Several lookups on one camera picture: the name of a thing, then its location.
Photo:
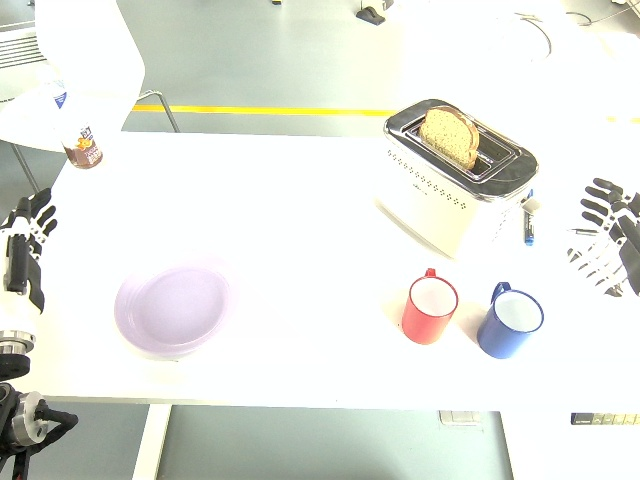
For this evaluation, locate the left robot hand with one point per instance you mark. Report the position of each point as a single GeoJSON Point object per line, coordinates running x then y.
{"type": "Point", "coordinates": [20, 300]}

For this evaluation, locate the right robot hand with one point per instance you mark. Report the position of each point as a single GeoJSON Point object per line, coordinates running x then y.
{"type": "Point", "coordinates": [631, 260]}

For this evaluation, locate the purple plate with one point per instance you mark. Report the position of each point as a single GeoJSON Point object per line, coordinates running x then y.
{"type": "Point", "coordinates": [175, 312]}

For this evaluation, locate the bread slice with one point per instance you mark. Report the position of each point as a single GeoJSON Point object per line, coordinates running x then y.
{"type": "Point", "coordinates": [447, 132]}

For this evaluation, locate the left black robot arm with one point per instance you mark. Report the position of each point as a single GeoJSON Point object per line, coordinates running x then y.
{"type": "Point", "coordinates": [12, 370]}

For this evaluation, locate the metal toast rack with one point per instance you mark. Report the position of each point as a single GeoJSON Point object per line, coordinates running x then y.
{"type": "Point", "coordinates": [592, 272]}

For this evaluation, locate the blue marker pen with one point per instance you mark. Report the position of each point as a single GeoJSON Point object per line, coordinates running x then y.
{"type": "Point", "coordinates": [529, 227]}

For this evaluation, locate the blue enamel mug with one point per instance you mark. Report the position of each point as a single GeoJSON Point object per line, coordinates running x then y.
{"type": "Point", "coordinates": [502, 337]}

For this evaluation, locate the clear plastic drink bottle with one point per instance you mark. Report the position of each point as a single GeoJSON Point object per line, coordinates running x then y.
{"type": "Point", "coordinates": [85, 150]}

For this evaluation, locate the black table control panel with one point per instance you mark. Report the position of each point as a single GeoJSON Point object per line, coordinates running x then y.
{"type": "Point", "coordinates": [585, 419]}

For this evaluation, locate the white table leg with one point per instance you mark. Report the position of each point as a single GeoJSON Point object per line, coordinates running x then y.
{"type": "Point", "coordinates": [517, 450]}
{"type": "Point", "coordinates": [152, 445]}

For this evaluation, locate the cream and chrome toaster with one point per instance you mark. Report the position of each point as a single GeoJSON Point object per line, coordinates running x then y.
{"type": "Point", "coordinates": [430, 200]}

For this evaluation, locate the red enamel mug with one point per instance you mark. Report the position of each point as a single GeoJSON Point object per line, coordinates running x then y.
{"type": "Point", "coordinates": [425, 325]}

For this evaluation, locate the white radiator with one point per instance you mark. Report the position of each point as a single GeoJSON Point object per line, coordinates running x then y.
{"type": "Point", "coordinates": [15, 50]}

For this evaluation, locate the white chair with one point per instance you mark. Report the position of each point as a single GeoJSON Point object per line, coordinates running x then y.
{"type": "Point", "coordinates": [85, 50]}

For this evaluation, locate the black floor object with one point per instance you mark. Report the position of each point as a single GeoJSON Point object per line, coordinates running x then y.
{"type": "Point", "coordinates": [371, 14]}

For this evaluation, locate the grey table bracket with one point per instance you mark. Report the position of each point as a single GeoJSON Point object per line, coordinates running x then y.
{"type": "Point", "coordinates": [460, 418]}

